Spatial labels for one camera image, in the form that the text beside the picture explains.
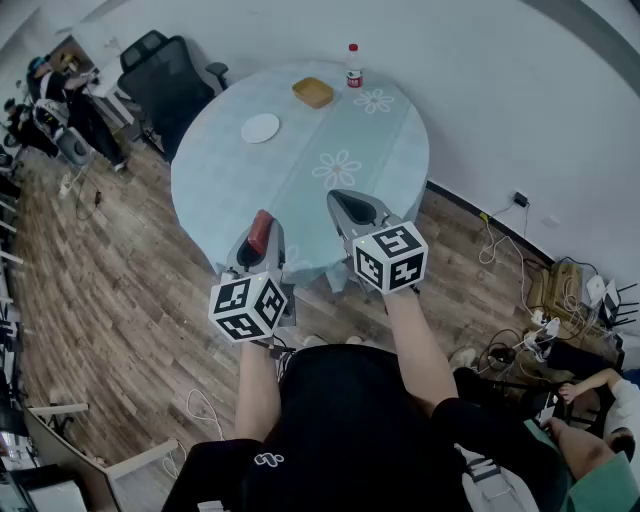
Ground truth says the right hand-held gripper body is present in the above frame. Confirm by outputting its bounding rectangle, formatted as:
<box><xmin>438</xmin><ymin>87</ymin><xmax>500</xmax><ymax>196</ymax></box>
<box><xmin>341</xmin><ymin>212</ymin><xmax>429</xmax><ymax>295</ymax></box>

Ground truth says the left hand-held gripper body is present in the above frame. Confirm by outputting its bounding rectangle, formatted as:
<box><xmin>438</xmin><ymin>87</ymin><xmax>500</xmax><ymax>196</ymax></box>
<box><xmin>208</xmin><ymin>249</ymin><xmax>297</xmax><ymax>346</ymax></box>

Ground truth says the red rectangular block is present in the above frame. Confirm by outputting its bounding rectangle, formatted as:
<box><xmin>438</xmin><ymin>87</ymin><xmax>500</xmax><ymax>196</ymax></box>
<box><xmin>248</xmin><ymin>209</ymin><xmax>274</xmax><ymax>256</ymax></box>

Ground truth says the white round plate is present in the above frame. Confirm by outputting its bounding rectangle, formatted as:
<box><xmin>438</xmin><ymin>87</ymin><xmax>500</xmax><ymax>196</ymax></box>
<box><xmin>240</xmin><ymin>113</ymin><xmax>281</xmax><ymax>145</ymax></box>

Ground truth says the person's left forearm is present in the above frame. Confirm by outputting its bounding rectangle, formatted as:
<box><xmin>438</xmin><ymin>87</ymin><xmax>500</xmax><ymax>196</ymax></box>
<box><xmin>234</xmin><ymin>342</ymin><xmax>282</xmax><ymax>444</ymax></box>

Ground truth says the person's right forearm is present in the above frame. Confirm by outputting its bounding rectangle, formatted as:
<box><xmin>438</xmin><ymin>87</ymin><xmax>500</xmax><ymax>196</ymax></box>
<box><xmin>384</xmin><ymin>289</ymin><xmax>460</xmax><ymax>416</ymax></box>

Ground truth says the light blue flowered tablecloth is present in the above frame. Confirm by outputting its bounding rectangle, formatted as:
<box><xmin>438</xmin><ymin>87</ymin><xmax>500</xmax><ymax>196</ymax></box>
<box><xmin>169</xmin><ymin>62</ymin><xmax>431</xmax><ymax>294</ymax></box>

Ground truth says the yellow rectangular tray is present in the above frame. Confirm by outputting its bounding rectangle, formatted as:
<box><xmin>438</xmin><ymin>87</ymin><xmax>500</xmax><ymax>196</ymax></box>
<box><xmin>291</xmin><ymin>76</ymin><xmax>335</xmax><ymax>110</ymax></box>

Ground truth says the clear bottle with red cap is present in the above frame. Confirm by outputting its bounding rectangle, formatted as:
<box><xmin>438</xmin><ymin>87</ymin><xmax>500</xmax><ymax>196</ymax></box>
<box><xmin>345</xmin><ymin>43</ymin><xmax>365</xmax><ymax>90</ymax></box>

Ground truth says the person's black clothing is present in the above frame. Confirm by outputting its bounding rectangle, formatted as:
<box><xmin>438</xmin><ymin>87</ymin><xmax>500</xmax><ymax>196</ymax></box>
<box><xmin>162</xmin><ymin>344</ymin><xmax>571</xmax><ymax>512</ymax></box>

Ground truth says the white power strip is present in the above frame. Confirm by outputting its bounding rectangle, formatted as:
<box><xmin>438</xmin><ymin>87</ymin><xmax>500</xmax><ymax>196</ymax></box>
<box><xmin>524</xmin><ymin>317</ymin><xmax>561</xmax><ymax>351</ymax></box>

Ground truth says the black office chair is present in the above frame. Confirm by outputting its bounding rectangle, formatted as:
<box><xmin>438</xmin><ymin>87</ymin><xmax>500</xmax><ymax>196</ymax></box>
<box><xmin>117</xmin><ymin>29</ymin><xmax>230</xmax><ymax>164</ymax></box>

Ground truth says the cardboard box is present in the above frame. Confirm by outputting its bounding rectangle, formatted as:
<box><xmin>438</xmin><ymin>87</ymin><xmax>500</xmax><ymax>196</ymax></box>
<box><xmin>529</xmin><ymin>262</ymin><xmax>584</xmax><ymax>326</ymax></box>

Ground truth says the white router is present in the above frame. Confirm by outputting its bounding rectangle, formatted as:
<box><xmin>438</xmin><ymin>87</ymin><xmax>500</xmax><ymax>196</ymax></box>
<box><xmin>585</xmin><ymin>274</ymin><xmax>639</xmax><ymax>326</ymax></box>

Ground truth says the office desk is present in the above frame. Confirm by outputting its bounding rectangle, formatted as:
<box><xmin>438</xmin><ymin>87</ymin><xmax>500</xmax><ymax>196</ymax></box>
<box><xmin>0</xmin><ymin>402</ymin><xmax>179</xmax><ymax>512</ymax></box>

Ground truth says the white floor cable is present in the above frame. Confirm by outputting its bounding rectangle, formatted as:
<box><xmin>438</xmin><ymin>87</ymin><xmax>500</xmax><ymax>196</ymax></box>
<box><xmin>187</xmin><ymin>388</ymin><xmax>226</xmax><ymax>441</ymax></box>

